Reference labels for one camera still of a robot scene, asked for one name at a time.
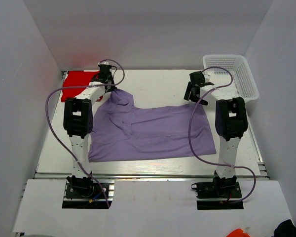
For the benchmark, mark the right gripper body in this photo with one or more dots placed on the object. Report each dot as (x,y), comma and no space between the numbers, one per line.
(192,89)

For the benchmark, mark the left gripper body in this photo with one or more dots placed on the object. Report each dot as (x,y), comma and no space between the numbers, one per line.
(111,79)

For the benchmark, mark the red t shirt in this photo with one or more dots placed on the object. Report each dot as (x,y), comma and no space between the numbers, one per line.
(76,78)

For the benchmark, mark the purple t shirt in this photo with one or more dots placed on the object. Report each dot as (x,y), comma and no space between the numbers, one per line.
(123,132)

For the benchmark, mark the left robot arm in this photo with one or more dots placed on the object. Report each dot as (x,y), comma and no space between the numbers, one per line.
(78,123)

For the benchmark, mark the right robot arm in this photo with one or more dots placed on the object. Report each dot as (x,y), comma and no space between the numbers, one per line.
(230,123)

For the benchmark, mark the white plastic basket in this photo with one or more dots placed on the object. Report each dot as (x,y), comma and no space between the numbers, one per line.
(222,69)

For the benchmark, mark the orange object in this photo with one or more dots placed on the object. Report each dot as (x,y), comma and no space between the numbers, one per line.
(238,233)

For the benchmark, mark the black cloth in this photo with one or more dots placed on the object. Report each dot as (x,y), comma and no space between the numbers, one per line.
(285,229)

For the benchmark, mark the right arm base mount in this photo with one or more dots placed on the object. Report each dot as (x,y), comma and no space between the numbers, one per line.
(210,198)

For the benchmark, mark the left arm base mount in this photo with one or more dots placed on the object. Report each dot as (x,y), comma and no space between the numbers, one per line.
(78,198)

